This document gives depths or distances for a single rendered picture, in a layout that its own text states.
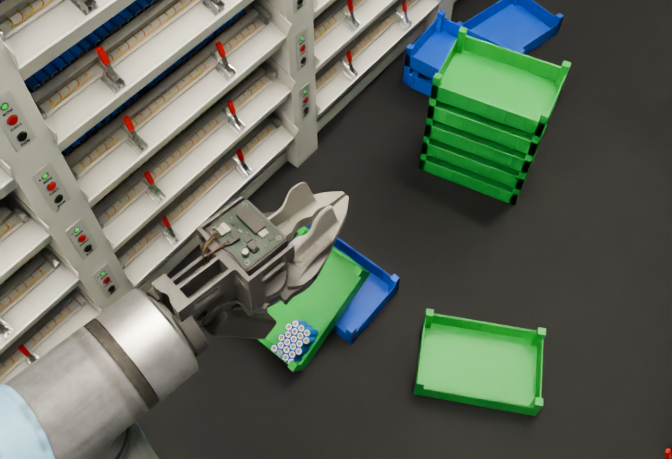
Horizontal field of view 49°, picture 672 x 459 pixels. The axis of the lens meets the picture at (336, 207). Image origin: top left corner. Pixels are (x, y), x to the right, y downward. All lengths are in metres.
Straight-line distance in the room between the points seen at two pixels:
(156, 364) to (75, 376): 0.06
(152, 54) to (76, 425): 1.00
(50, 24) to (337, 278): 0.95
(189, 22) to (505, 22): 1.38
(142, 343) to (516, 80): 1.57
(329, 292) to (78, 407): 1.33
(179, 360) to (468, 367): 1.37
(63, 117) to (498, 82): 1.12
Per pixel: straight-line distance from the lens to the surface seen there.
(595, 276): 2.13
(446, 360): 1.94
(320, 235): 0.70
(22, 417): 0.62
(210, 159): 1.82
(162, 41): 1.52
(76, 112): 1.45
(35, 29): 1.32
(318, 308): 1.90
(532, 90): 2.02
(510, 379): 1.95
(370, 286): 2.00
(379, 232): 2.08
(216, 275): 0.65
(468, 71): 2.03
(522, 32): 2.63
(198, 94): 1.68
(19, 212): 1.55
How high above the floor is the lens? 1.80
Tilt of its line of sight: 58 degrees down
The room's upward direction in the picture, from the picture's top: straight up
